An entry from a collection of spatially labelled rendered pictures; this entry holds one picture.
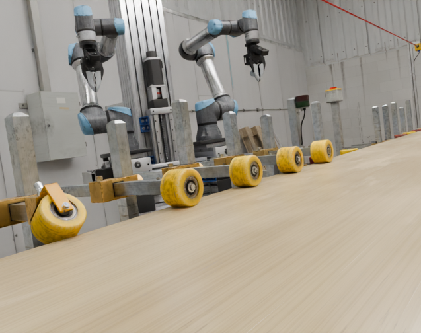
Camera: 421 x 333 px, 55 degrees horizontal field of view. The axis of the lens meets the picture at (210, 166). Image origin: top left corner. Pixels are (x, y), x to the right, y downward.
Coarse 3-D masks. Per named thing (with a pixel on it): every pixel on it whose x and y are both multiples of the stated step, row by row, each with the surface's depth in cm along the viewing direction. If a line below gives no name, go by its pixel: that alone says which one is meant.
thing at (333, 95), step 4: (336, 88) 214; (340, 88) 219; (328, 92) 217; (332, 92) 216; (336, 92) 215; (340, 92) 218; (328, 96) 218; (332, 96) 216; (336, 96) 215; (340, 96) 217; (328, 100) 218; (332, 100) 216; (336, 100) 215; (340, 100) 217
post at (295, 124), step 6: (288, 102) 179; (294, 102) 177; (288, 108) 179; (294, 108) 178; (294, 114) 178; (294, 120) 178; (294, 126) 179; (300, 126) 180; (294, 132) 179; (300, 132) 180; (294, 138) 179; (300, 138) 180; (294, 144) 180; (300, 144) 179
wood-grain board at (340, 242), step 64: (256, 192) 92; (320, 192) 80; (384, 192) 70; (64, 256) 55; (128, 256) 50; (192, 256) 47; (256, 256) 43; (320, 256) 40; (384, 256) 38; (0, 320) 35; (64, 320) 33; (128, 320) 31; (192, 320) 30; (256, 320) 28; (320, 320) 27; (384, 320) 26
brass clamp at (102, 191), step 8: (128, 176) 101; (136, 176) 103; (96, 184) 95; (104, 184) 95; (112, 184) 97; (96, 192) 96; (104, 192) 95; (112, 192) 97; (96, 200) 96; (104, 200) 95; (112, 200) 97
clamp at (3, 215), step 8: (0, 200) 78; (8, 200) 77; (16, 200) 78; (0, 208) 76; (8, 208) 77; (0, 216) 76; (8, 216) 77; (0, 224) 76; (8, 224) 77; (16, 224) 78
